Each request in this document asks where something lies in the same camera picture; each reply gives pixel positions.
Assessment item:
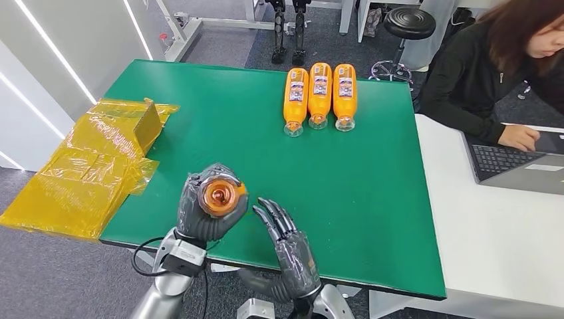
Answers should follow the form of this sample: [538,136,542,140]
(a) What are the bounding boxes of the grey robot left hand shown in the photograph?
[176,163,250,243]

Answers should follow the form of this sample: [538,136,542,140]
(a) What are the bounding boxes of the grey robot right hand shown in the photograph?
[237,197,323,304]

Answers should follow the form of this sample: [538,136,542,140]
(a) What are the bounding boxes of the orange drink bottle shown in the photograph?
[307,62,333,131]
[283,67,311,138]
[332,63,358,133]
[197,174,249,219]

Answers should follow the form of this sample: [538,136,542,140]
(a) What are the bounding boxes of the green table mat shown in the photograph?
[98,58,447,301]

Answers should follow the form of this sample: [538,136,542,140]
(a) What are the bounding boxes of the yellow wrapped flat cardboard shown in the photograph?
[0,97,181,242]

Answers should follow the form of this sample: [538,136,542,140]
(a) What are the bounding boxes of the white desk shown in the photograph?
[368,113,564,319]

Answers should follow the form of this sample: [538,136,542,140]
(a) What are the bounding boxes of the black robot leg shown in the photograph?
[269,0,288,66]
[291,0,309,67]

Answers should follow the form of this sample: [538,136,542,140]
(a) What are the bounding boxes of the grey laptop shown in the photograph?
[462,129,564,197]

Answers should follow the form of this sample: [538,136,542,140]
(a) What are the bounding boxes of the person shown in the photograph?
[417,0,564,154]

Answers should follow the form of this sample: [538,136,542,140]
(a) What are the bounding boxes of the grey patterned bag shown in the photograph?
[362,7,384,39]

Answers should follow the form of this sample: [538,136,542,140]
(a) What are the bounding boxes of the black round stool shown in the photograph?
[368,6,438,85]

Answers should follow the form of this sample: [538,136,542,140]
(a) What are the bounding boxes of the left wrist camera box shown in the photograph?
[160,238,208,278]

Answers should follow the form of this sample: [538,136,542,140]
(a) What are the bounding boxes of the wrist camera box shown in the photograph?
[235,298,277,319]
[160,238,208,278]

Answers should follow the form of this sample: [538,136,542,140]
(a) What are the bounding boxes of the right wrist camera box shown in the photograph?
[235,298,277,319]

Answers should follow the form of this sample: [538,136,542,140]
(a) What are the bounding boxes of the black cable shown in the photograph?
[202,263,210,319]
[130,236,178,278]

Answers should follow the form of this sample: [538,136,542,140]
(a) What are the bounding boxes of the white metal frame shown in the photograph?
[153,0,284,63]

